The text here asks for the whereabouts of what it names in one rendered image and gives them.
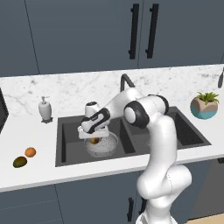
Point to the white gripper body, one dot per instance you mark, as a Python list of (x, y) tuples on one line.
[(92, 134)]

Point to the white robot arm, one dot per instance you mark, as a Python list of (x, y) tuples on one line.
[(160, 137)]

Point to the brown pear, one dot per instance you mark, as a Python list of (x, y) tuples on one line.
[(94, 140)]

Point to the black sink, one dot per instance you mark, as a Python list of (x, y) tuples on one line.
[(73, 145)]

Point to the black sink faucet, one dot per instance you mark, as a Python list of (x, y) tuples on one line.
[(125, 81)]

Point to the orange tangerine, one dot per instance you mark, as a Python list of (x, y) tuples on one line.
[(30, 152)]

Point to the green mango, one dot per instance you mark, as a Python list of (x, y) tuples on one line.
[(19, 162)]

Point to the white soap dispenser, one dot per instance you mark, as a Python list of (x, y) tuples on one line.
[(45, 110)]

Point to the grey base cupboard door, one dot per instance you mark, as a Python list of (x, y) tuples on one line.
[(191, 183), (96, 198)]

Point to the grey drawer front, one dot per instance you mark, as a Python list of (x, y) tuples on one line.
[(27, 197)]

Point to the black appliance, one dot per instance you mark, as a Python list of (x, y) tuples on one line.
[(3, 109)]

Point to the potted green plant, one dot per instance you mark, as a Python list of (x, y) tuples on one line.
[(204, 105)]

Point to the dark grey dishwasher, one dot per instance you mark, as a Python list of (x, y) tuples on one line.
[(211, 189)]

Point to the black hanging tool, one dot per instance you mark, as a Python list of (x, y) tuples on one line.
[(220, 78)]

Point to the grey wall cupboard door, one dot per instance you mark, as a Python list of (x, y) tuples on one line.
[(189, 32), (84, 33), (14, 36)]

